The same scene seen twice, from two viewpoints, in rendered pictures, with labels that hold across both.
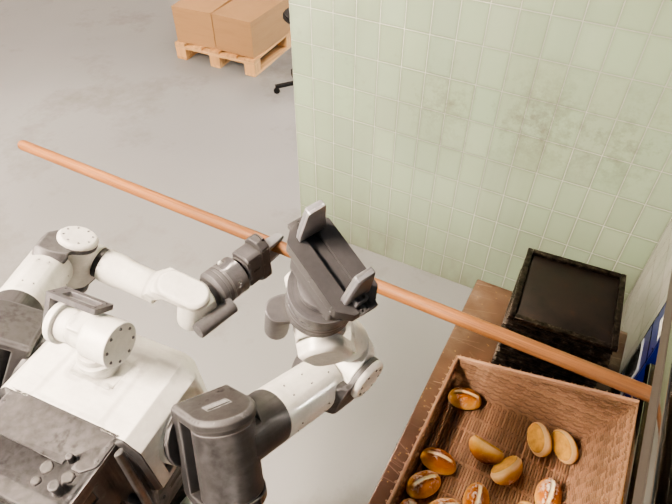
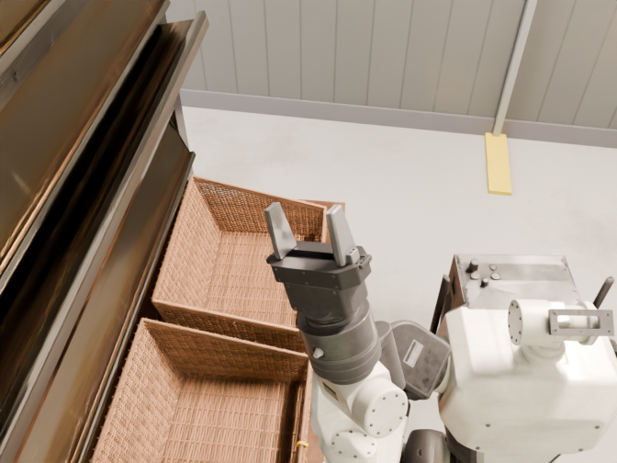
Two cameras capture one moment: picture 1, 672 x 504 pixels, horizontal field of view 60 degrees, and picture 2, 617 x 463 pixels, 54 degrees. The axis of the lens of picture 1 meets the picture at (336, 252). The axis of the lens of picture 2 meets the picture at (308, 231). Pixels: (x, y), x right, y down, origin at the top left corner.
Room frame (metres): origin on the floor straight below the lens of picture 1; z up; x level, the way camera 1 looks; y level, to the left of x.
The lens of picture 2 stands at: (0.83, -0.18, 2.19)
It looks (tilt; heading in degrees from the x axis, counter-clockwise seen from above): 45 degrees down; 158
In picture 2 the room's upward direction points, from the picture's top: straight up
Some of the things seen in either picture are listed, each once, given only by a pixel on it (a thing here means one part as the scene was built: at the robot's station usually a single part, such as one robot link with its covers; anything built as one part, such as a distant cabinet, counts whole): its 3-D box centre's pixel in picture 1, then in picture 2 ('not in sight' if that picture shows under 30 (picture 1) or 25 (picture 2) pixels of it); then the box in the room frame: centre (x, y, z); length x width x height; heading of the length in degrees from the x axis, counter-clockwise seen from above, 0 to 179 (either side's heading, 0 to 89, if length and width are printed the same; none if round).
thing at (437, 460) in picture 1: (438, 459); not in sight; (0.71, -0.28, 0.62); 0.10 x 0.07 x 0.06; 61
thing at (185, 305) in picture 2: not in sight; (250, 263); (-0.44, 0.15, 0.72); 0.56 x 0.49 x 0.28; 154
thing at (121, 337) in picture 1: (93, 338); (547, 327); (0.49, 0.34, 1.47); 0.10 x 0.07 x 0.09; 66
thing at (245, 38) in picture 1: (249, 15); not in sight; (4.60, 0.69, 0.20); 1.13 x 0.81 x 0.40; 148
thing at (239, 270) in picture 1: (242, 268); not in sight; (0.89, 0.21, 1.19); 0.12 x 0.10 x 0.13; 139
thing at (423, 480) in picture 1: (423, 482); not in sight; (0.65, -0.23, 0.62); 0.10 x 0.07 x 0.05; 114
